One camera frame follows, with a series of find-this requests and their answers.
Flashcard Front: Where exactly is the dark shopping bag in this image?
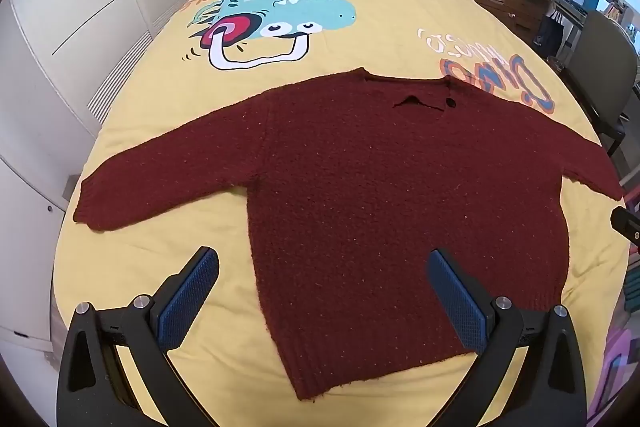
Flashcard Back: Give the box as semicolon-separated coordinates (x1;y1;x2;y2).
533;9;566;58

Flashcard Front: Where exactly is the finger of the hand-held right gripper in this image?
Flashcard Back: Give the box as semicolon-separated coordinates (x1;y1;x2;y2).
610;205;640;254

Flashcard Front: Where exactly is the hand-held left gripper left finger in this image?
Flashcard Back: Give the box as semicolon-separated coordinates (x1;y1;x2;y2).
56;246;221;427

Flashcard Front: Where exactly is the white wardrobe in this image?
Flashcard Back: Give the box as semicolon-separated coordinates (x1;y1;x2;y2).
0;0;212;358

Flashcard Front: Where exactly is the grey-green chair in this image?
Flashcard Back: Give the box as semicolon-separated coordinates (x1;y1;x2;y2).
564;9;640;158

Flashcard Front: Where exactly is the dark red knitted sweater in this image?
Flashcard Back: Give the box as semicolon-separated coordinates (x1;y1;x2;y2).
73;67;626;404

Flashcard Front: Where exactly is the yellow dinosaur printed blanket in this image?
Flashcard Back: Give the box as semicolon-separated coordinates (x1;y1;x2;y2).
50;0;632;427

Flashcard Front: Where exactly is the black keyboard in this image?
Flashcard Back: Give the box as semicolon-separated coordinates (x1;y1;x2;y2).
554;0;590;28

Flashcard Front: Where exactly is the colourful floor mat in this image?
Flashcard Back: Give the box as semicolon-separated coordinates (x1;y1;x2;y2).
589;326;640;427

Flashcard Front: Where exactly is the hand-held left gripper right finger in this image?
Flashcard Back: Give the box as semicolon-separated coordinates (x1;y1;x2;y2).
427;248;587;427

